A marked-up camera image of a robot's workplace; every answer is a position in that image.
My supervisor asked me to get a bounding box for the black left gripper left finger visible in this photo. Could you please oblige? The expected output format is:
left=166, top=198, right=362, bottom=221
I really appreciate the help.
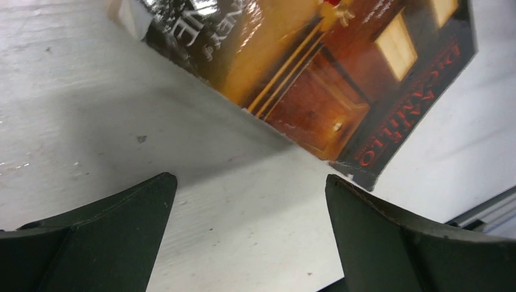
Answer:
left=1, top=173, right=177, bottom=291

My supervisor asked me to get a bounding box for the brown cover paperback book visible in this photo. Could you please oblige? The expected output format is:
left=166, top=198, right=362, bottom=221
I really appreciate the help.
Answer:
left=108, top=0, right=476, bottom=191

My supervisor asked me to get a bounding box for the aluminium rail frame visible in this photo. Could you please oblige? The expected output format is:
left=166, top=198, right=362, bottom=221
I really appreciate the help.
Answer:
left=446, top=186, right=515, bottom=239

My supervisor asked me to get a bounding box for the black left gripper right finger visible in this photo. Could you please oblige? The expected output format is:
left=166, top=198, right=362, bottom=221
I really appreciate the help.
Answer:
left=325, top=175, right=515, bottom=291

